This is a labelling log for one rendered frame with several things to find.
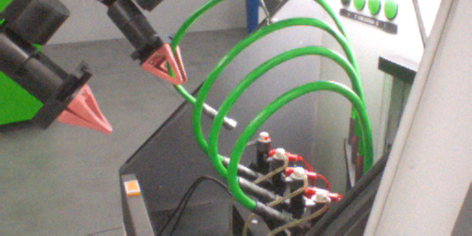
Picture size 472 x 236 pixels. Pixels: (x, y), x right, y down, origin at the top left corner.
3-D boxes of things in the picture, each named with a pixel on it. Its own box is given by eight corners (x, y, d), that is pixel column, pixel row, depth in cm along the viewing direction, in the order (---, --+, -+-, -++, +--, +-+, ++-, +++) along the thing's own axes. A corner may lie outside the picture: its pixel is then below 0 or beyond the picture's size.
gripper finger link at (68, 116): (127, 117, 72) (75, 75, 69) (96, 151, 73) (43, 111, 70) (134, 101, 78) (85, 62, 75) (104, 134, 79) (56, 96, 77)
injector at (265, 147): (243, 230, 106) (244, 138, 99) (265, 226, 107) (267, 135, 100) (248, 238, 103) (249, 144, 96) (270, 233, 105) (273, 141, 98)
